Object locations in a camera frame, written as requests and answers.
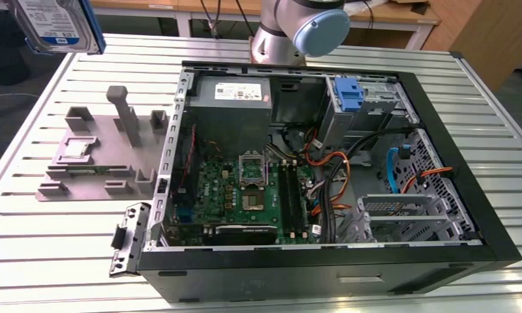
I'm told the brown wooden cabinet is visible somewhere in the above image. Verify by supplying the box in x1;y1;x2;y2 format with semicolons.
421;0;522;94

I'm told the black office chair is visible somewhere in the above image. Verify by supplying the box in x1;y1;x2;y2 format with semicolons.
0;9;32;86

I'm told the grey parts rack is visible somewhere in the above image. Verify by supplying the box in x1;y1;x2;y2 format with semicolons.
34;85;171;202

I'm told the green motherboard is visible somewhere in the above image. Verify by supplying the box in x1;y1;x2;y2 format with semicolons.
163;156;321;245

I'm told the silver CPU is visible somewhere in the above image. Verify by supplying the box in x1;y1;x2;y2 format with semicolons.
64;142;91;160

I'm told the grey metal card retainer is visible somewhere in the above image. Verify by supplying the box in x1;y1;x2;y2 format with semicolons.
108;201;154;278

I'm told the black cable bundle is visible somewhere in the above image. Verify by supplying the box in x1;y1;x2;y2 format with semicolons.
320;127;421;245

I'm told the black RAM slot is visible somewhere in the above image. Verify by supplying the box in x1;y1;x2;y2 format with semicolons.
289;161;310;239
277;161;299;239

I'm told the CPU socket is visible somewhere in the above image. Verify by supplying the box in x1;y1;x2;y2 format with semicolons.
242;188;274;212

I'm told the blue data wire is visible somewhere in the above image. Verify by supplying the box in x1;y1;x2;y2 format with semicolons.
386;145;414;194

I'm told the grey optical drive cage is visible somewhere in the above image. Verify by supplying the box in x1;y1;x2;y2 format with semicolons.
320;76;418;153

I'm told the green RAM stick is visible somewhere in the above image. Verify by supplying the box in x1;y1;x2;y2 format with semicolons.
67;166;115;177

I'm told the blue drive latch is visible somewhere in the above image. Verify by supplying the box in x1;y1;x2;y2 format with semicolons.
334;77;366;113

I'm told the orange wire bundle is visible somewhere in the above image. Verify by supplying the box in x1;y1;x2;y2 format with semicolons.
304;151;354;218

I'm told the orange power wire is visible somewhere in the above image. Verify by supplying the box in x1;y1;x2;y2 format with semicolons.
401;166;456;194

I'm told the wooden desk with white legs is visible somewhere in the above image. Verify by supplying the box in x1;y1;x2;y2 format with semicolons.
88;0;444;50

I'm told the thin red wire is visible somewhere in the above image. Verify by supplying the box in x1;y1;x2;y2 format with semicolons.
177;125;198;194

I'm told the grey power supply unit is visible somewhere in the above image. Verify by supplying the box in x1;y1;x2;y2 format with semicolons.
186;75;274;157

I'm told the hard disk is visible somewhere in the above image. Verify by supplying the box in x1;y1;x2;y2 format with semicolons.
8;0;108;55

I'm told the metal socket cover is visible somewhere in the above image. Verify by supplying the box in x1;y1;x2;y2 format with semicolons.
237;152;271;190

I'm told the black graphics card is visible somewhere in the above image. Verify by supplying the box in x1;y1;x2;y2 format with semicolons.
202;224;279;246

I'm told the blue expansion slot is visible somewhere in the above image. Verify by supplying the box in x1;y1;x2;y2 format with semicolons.
177;207;197;226

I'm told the black PC case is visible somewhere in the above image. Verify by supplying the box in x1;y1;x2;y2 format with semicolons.
135;59;522;304

